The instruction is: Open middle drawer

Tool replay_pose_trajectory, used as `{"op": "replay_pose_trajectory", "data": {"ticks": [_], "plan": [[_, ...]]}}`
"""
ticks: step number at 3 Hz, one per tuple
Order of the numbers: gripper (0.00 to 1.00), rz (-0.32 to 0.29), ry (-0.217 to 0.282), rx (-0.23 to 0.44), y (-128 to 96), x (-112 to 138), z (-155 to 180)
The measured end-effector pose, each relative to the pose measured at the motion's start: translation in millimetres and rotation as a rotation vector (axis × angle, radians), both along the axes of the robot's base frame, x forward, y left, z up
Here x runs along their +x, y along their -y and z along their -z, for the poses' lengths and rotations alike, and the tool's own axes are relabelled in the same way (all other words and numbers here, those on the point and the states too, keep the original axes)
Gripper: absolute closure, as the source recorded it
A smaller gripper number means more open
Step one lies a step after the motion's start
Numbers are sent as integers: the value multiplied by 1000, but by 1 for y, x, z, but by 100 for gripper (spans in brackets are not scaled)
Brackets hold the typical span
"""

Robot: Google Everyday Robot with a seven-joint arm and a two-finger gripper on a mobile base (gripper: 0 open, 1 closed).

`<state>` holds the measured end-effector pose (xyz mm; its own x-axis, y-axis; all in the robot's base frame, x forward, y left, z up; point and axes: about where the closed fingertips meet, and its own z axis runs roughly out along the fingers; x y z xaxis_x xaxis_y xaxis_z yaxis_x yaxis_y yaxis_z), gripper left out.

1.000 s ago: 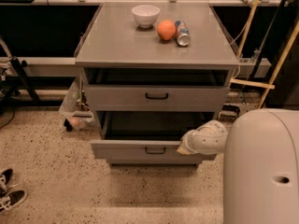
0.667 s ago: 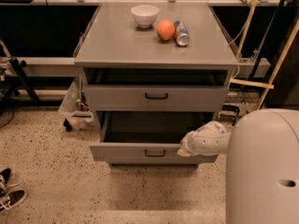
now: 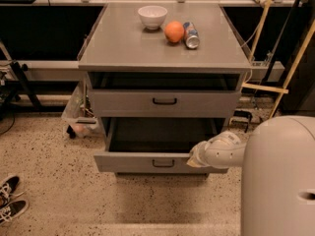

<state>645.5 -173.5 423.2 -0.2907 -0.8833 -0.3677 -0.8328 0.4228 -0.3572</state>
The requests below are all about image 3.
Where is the black tripod stand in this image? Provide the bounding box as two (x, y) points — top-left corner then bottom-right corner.
(0, 39), (43, 113)

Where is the wooden frame stand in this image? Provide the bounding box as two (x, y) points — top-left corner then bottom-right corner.
(254, 0), (315, 116)

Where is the black sneaker near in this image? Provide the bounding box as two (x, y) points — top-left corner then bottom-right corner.
(0, 200), (29, 225)

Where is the grey drawer cabinet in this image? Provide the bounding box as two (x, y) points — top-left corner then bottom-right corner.
(76, 1), (253, 177)

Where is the orange fruit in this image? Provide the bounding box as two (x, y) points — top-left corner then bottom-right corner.
(164, 21), (184, 43)

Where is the white ceramic bowl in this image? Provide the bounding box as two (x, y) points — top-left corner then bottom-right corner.
(138, 5), (168, 30)

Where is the black sneaker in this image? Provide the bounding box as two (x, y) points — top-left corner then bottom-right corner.
(0, 200), (29, 225)
(0, 175), (20, 207)

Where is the grey drawer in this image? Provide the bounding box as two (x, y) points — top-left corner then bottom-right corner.
(88, 89), (240, 118)
(94, 117), (225, 174)

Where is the silver blue soda can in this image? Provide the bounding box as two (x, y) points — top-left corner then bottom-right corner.
(183, 22), (200, 49)

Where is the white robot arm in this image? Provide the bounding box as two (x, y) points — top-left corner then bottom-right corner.
(187, 116), (315, 236)

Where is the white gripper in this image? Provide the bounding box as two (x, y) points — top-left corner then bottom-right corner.
(186, 141), (210, 168)

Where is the black sneaker far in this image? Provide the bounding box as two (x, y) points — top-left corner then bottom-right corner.
(0, 175), (20, 207)

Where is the grey top drawer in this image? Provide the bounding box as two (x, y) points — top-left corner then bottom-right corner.
(88, 89), (240, 118)

